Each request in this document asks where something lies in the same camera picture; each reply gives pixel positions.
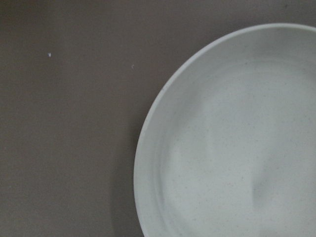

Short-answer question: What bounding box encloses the beige round plate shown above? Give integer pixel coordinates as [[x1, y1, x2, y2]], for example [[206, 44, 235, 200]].
[[133, 23, 316, 237]]

